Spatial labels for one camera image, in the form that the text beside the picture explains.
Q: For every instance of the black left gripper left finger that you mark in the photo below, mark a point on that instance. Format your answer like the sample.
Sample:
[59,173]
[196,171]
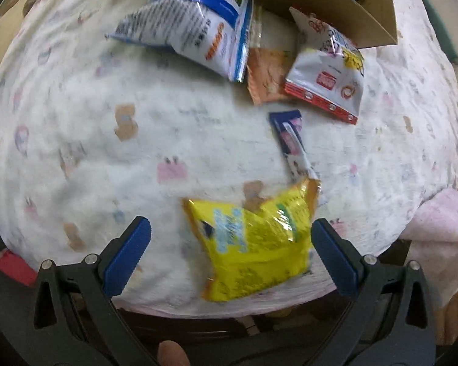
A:
[73,320]

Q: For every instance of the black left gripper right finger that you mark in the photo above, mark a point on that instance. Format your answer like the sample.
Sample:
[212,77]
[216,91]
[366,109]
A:
[389,320]

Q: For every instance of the person's thumb tip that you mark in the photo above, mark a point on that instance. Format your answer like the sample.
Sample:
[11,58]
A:
[171,353]

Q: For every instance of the pink blanket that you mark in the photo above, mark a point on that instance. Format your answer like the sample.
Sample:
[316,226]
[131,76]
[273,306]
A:
[433,237]

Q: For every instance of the teal green cloth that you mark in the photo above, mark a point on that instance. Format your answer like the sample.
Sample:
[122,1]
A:
[444,39]

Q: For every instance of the white red snack packet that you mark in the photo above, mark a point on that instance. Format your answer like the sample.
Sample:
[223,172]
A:
[328,71]

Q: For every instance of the yellow snack bag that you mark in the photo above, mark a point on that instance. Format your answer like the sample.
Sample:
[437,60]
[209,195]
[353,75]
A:
[251,251]

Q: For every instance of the dark blue stick snack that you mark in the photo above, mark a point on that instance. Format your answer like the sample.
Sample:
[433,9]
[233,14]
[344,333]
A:
[287,126]

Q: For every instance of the white patterned bed quilt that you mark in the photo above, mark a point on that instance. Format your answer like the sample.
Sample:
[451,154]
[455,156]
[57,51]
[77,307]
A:
[94,132]

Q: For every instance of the orange snack packet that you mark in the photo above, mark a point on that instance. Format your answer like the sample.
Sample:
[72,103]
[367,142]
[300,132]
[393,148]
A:
[266,73]

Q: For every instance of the white blue snack bag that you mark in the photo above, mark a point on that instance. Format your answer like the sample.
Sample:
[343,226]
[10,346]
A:
[214,33]

